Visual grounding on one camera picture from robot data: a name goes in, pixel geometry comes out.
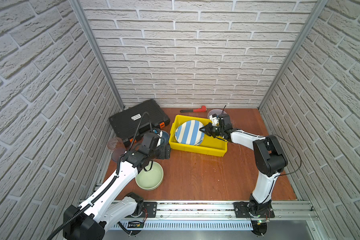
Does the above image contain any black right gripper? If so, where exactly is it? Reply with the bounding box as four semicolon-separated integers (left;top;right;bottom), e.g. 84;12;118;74
199;122;224;138

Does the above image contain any translucent purple bowl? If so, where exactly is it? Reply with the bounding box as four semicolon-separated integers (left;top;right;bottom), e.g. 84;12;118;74
207;109;226;119

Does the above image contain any yellow plastic bin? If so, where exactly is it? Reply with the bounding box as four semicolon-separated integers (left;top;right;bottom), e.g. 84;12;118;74
169;115;228;157

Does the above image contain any light green bowl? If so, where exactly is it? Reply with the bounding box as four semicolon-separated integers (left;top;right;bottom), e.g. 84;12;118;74
135;162;164;191

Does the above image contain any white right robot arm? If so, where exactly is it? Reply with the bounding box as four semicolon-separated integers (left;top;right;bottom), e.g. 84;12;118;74
200;114;288;211

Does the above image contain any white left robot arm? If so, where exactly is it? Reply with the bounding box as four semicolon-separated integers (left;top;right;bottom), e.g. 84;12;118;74
56;130;171;240

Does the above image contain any blue translucent cup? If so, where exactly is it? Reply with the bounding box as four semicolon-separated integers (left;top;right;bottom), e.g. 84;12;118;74
111;148;126;163

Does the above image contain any pink translucent cup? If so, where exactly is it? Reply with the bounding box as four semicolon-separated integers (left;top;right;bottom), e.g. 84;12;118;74
107;137;125;151

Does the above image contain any red black pipe wrench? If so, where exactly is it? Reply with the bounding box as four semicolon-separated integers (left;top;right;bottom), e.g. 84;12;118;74
180;106;207;113

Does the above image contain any dark blue ceramic bowl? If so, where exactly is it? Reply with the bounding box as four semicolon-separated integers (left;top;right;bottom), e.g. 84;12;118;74
158;131;170;146

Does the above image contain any black plastic tool case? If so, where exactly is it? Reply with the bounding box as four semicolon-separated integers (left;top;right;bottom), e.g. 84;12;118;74
109;99;170;148

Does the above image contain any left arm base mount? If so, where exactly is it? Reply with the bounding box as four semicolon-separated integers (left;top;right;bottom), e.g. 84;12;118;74
127;201;158;218

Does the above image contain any black corrugated cable conduit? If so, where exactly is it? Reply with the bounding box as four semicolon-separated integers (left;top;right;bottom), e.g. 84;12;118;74
46;111;154;240

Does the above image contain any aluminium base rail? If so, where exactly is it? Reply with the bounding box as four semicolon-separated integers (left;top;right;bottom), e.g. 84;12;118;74
71;199;319;232

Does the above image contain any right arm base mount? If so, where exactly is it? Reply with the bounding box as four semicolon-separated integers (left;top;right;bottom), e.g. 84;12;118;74
233;200;275;218

